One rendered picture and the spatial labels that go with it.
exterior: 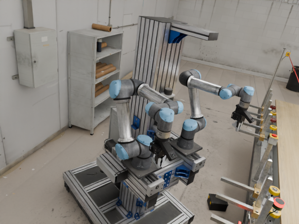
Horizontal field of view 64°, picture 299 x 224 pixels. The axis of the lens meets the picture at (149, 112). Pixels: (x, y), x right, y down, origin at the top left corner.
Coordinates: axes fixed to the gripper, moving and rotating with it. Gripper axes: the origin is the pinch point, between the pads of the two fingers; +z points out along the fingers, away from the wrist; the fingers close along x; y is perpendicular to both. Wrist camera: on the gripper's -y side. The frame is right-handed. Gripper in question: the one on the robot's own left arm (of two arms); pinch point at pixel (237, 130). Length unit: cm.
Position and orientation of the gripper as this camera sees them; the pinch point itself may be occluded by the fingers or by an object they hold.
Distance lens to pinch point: 201.5
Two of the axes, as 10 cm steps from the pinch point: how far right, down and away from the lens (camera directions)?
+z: -1.3, 8.9, 4.4
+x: -7.5, 2.0, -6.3
